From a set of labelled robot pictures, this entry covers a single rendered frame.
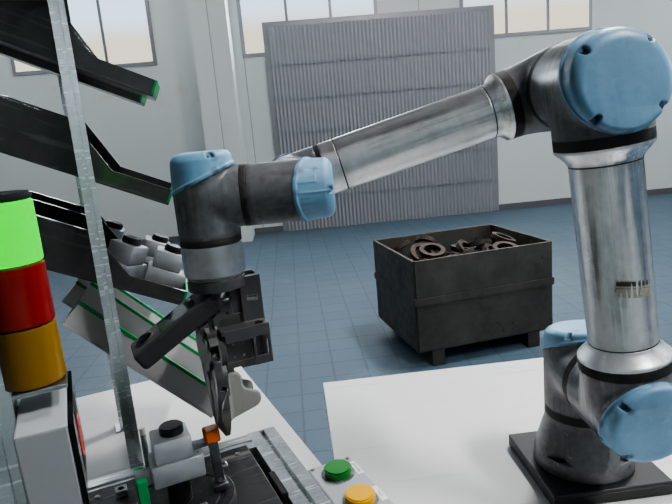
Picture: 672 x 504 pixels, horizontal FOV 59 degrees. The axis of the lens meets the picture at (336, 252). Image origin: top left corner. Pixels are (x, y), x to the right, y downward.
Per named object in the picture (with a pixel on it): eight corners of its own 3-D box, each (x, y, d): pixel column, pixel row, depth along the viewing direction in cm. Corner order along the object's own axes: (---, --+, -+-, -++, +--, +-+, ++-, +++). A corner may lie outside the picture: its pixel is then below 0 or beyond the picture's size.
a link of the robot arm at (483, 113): (565, 39, 88) (253, 150, 89) (601, 27, 77) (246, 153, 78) (584, 115, 90) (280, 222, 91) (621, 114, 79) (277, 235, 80)
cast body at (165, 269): (181, 286, 103) (193, 248, 102) (181, 293, 99) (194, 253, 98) (132, 273, 101) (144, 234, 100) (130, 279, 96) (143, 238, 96)
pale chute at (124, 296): (192, 361, 124) (205, 344, 124) (193, 386, 112) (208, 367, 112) (73, 283, 115) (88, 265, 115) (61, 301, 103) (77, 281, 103)
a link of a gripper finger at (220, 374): (233, 413, 73) (224, 346, 71) (221, 417, 72) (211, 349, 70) (224, 399, 77) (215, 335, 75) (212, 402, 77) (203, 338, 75)
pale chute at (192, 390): (207, 387, 111) (222, 368, 111) (211, 419, 98) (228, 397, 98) (75, 301, 102) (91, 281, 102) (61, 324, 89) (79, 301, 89)
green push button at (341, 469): (345, 467, 87) (344, 455, 87) (357, 481, 84) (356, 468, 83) (320, 476, 86) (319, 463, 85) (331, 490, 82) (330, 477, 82)
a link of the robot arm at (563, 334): (601, 382, 100) (601, 305, 98) (645, 420, 87) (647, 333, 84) (531, 389, 100) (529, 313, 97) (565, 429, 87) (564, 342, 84)
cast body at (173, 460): (199, 458, 79) (192, 410, 78) (206, 475, 75) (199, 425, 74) (134, 478, 76) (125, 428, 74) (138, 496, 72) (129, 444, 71)
